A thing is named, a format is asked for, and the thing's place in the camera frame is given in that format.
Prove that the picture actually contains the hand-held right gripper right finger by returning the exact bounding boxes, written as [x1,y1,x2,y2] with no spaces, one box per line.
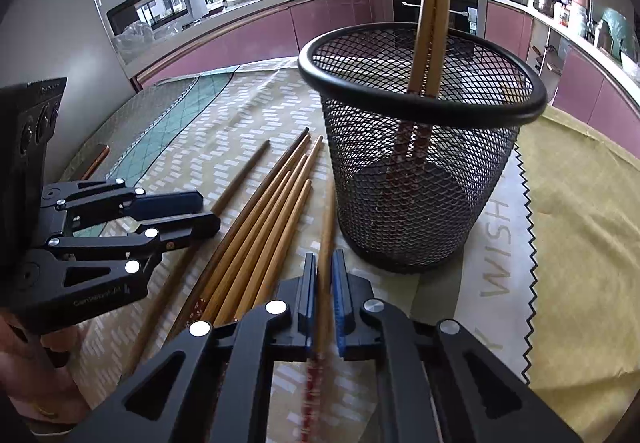
[331,249,583,443]

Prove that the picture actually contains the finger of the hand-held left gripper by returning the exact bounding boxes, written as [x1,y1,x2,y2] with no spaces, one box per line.
[42,178,203,229]
[47,213,221,274]

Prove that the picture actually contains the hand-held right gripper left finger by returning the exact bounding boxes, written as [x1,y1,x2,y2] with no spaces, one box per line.
[65,253,318,443]

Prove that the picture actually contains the bunch of wooden chopsticks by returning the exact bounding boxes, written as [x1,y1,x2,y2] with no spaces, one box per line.
[165,128,325,341]

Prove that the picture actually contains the black mesh utensil holder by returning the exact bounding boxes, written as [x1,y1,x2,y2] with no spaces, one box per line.
[298,22,547,274]

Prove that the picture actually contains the person's left hand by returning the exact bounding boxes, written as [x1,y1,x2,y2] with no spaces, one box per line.
[0,318,93,434]

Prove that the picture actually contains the brown wooden board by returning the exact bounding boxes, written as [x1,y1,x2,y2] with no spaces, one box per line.
[79,144,111,180]

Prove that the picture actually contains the patterned printed tablecloth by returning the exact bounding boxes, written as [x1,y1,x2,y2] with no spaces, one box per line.
[60,56,640,443]

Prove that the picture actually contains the clear plastic bag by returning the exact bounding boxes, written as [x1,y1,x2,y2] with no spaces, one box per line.
[112,20,176,55]

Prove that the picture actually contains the pink lower kitchen cabinets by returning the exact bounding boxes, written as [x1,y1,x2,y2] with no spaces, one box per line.
[131,0,396,91]
[485,0,640,136]

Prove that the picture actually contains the silver microwave oven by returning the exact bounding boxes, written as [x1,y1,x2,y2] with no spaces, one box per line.
[106,0,210,37]

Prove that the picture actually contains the black built-in oven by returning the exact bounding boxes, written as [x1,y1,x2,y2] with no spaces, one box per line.
[391,0,487,40]

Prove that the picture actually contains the teal bag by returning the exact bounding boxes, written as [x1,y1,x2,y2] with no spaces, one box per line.
[599,7,638,69]

